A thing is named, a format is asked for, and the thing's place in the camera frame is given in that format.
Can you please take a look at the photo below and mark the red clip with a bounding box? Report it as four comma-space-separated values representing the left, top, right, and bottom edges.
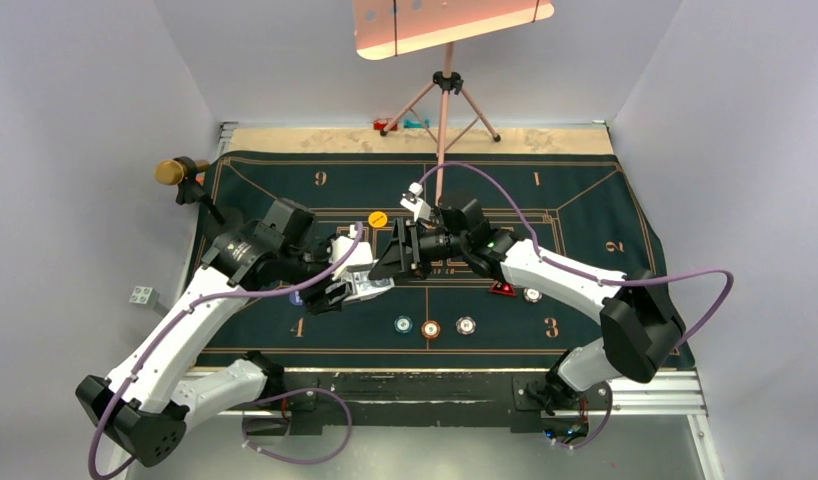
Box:
372, 118, 398, 131

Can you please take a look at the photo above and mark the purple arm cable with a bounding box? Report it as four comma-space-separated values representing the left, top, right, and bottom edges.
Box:
418, 162, 735, 452
87, 221, 365, 480

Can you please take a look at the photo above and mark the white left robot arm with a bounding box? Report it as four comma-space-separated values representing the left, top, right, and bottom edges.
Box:
76, 199, 394, 478

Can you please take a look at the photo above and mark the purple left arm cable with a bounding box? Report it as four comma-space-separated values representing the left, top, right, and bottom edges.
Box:
87, 221, 365, 480

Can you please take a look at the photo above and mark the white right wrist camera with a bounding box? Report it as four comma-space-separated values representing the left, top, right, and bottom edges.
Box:
400, 182, 432, 222

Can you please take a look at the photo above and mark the orange poker chip stack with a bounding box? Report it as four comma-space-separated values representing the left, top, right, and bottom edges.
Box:
420, 320, 442, 340

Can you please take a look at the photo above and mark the blue playing card deck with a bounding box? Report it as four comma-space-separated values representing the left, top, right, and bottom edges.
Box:
344, 276, 395, 304

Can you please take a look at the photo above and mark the white blue chip stack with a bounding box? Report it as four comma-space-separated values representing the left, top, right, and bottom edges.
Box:
455, 316, 477, 335

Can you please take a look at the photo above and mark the aluminium frame rail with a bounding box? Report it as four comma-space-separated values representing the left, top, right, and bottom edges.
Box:
104, 367, 725, 480

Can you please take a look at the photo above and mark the gold knob black clamp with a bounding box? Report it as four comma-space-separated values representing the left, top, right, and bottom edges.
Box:
154, 156, 243, 235

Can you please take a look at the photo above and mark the blue small blind button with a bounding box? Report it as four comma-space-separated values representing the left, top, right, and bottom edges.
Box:
289, 291, 304, 306

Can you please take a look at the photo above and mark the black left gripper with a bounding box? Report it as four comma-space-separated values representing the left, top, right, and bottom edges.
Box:
277, 232, 352, 313

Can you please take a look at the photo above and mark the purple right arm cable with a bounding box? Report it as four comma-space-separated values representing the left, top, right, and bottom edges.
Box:
418, 162, 735, 452

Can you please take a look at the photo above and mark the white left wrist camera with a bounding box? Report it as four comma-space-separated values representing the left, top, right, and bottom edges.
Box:
330, 224, 375, 280

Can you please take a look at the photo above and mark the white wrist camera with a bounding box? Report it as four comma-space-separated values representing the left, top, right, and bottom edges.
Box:
330, 224, 375, 280
400, 182, 432, 222

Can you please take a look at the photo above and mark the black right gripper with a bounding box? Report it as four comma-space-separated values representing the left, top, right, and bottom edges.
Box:
369, 216, 469, 284

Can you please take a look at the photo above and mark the teal clip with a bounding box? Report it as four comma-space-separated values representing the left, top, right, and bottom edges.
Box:
403, 119, 430, 129

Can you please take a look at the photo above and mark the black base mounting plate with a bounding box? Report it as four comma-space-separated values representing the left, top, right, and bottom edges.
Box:
231, 369, 611, 435

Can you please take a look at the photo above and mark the green blue poker chip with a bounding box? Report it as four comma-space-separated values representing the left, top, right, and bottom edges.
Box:
394, 315, 414, 334

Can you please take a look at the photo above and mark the red black triangle dealer marker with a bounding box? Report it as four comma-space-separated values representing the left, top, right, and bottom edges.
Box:
489, 282, 516, 297

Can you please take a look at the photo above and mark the pink music stand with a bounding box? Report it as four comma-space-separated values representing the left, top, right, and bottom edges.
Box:
351, 0, 556, 207

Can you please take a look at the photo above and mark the dark green poker mat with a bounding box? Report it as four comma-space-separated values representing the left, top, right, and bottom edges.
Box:
196, 151, 666, 369

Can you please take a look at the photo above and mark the yellow big blind button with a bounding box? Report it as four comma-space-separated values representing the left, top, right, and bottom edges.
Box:
367, 210, 389, 229

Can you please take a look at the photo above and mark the small grey lego block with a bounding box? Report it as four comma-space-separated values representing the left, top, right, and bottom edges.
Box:
129, 286, 159, 308

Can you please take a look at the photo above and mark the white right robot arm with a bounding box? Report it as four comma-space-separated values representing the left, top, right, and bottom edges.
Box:
369, 195, 686, 407

